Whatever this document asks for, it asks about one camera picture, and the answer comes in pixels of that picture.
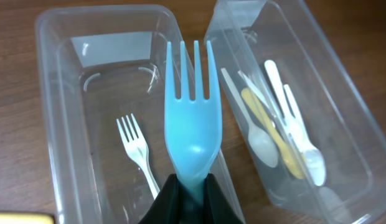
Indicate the white plastic fork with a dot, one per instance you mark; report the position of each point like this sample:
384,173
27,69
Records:
192,128

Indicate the yellow plastic spoon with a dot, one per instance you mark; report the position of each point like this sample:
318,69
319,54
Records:
286,152

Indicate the clear plastic container right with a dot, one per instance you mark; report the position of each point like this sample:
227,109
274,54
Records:
244,34

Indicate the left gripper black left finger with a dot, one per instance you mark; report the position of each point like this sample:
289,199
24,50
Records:
165,208

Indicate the clear plastic container left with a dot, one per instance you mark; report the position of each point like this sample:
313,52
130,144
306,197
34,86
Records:
97,64

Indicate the clear plastic container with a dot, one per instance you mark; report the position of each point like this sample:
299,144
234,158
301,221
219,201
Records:
97,64
244,34

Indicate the clear plastic fork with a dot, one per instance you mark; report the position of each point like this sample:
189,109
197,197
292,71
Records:
137,148

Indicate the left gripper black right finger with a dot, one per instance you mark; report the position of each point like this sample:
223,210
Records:
216,208

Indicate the beige plastic fork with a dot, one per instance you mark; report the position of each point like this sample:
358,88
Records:
25,218

